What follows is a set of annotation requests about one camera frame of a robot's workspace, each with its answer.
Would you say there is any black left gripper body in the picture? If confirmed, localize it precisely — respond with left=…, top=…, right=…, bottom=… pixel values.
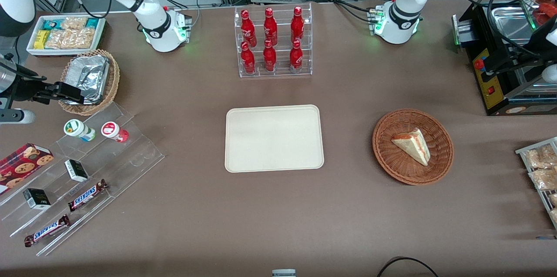
left=488, top=48, right=547, bottom=76

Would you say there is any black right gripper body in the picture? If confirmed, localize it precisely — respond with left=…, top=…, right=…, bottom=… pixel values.
left=11, top=75, right=57, bottom=104

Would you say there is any red gum bottle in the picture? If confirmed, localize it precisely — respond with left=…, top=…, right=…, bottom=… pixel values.
left=101, top=121, right=130, bottom=144

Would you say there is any tray of packaged snacks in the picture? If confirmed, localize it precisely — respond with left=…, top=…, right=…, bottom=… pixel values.
left=515, top=137, right=557, bottom=230

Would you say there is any cream plastic tray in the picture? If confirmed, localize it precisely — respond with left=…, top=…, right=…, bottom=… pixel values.
left=225, top=104, right=325, bottom=174

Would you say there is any aluminium foil container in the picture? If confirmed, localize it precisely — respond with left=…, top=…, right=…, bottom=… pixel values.
left=60, top=54, right=110, bottom=106

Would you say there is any black machine with yellow panel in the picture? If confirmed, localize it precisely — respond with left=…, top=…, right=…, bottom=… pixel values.
left=451, top=0, right=557, bottom=117

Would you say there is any white rectangular snack bin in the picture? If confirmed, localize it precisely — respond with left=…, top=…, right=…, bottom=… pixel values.
left=27, top=15, right=107, bottom=57

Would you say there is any light wicker basket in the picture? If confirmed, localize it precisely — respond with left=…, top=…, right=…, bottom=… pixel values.
left=58, top=49, right=121, bottom=117

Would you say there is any yellow snack packet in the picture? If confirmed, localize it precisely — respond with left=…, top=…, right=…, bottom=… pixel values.
left=34, top=30, right=50, bottom=50

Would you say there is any clear cracker bag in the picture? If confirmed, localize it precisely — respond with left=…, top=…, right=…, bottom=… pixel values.
left=61, top=17, right=88, bottom=31
left=45, top=28, right=95, bottom=50

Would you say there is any red food packet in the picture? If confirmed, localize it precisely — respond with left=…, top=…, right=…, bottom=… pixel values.
left=537, top=2, right=557, bottom=26

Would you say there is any red tartan cookie box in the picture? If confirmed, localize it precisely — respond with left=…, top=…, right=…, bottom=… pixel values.
left=0, top=143, right=55, bottom=196

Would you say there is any small black box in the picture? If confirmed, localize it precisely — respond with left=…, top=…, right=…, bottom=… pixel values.
left=22, top=187, right=52, bottom=211
left=64, top=159, right=90, bottom=183

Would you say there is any clear acrylic stepped stand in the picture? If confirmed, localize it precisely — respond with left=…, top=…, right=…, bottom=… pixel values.
left=0, top=102, right=165, bottom=257

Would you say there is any clear nut snack bag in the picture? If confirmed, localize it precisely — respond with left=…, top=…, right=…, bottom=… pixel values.
left=523, top=145, right=557, bottom=170
left=528, top=168, right=557, bottom=191

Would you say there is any Snickers chocolate bar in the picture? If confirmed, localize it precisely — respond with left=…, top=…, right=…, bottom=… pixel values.
left=67, top=179, right=109, bottom=213
left=23, top=214, right=71, bottom=248

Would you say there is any wrapped triangle sandwich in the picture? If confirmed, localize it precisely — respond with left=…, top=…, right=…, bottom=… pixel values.
left=391, top=128, right=432, bottom=167

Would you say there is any round brown wicker basket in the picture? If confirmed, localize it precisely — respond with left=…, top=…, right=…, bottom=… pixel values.
left=372, top=108, right=455, bottom=187

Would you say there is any red cola bottle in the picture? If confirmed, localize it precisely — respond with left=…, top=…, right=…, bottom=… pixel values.
left=240, top=42, right=256, bottom=74
left=263, top=7, right=279, bottom=46
left=240, top=9, right=258, bottom=47
left=290, top=6, right=305, bottom=44
left=289, top=40, right=304, bottom=73
left=262, top=40, right=278, bottom=73

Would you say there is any clear acrylic bottle rack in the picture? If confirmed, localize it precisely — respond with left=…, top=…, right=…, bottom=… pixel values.
left=234, top=2, right=313, bottom=79

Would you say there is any black cable loop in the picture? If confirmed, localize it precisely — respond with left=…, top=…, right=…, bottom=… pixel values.
left=376, top=256, right=440, bottom=277

